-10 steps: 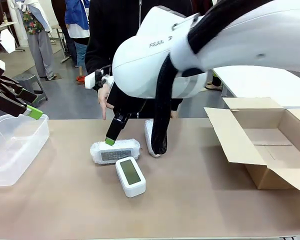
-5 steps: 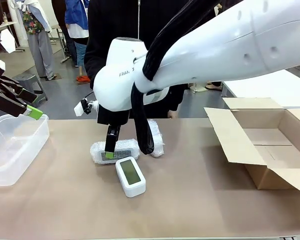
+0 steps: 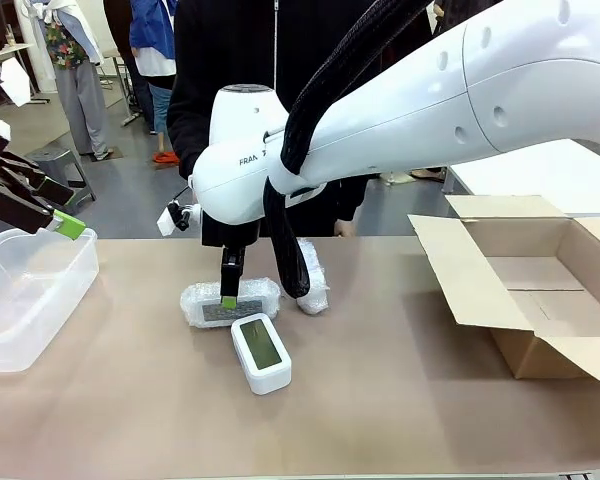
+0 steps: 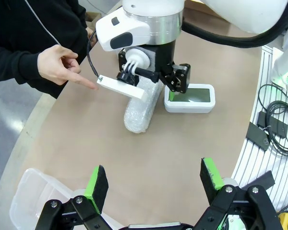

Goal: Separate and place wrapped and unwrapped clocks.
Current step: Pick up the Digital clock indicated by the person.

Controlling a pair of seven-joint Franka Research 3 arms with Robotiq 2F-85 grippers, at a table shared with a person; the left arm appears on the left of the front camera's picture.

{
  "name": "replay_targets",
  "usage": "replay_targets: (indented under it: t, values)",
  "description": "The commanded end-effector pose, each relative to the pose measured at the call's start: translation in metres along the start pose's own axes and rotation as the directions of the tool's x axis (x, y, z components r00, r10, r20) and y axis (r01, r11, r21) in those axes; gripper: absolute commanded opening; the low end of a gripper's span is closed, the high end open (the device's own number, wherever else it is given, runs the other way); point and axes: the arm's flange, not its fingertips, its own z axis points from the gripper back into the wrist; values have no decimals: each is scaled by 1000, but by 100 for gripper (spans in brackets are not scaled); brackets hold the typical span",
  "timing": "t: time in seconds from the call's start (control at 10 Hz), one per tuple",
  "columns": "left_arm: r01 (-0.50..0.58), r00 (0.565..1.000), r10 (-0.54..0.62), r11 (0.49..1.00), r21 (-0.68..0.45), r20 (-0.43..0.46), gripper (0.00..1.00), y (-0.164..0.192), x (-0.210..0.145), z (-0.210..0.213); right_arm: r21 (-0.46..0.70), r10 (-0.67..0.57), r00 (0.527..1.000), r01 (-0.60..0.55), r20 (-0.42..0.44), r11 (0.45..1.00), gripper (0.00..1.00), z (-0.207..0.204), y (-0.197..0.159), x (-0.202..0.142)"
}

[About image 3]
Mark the grey plastic stool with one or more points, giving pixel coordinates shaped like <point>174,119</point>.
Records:
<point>65,167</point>

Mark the brown cardboard box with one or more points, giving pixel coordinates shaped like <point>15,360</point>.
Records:
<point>545,280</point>

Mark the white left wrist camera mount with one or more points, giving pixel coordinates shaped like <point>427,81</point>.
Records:
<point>15,82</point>

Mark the person in blue jacket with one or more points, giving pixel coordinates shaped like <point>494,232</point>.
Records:
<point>155,65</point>

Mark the bubble-wrapped clock showing grey face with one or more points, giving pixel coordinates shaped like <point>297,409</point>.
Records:
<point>200,302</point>

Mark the person in black hoodie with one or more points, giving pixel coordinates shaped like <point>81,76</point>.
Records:
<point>240,45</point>

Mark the white side table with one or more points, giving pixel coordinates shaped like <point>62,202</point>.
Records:
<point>540,170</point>

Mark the bubble-wrapped clock fully white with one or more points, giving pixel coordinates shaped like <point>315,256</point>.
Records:
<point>315,280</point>

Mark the person's left forearm black sleeve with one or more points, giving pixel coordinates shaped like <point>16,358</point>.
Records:
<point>350,200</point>

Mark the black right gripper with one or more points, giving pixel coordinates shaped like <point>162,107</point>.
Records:
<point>230,232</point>

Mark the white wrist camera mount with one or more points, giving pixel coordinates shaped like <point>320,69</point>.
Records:
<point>15,82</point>
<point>172,220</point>

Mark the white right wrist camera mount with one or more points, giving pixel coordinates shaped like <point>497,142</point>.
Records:
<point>172,220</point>

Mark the person's left hand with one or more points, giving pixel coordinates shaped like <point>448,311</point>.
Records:
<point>345,228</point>

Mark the person's right forearm black sleeve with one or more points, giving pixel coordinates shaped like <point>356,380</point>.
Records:
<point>185,135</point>

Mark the white background desk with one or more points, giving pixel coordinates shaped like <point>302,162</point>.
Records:
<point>5,52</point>

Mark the unwrapped white digital clock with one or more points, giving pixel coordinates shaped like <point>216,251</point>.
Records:
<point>261,352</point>

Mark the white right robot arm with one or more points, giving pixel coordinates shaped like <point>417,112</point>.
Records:
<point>390,100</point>

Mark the small background table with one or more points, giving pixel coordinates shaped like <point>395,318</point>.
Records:
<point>120,55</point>

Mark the figure in floral shirt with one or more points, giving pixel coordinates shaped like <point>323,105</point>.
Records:
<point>75,75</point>

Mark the clear plastic bin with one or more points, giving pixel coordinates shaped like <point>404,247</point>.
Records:
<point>35,300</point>

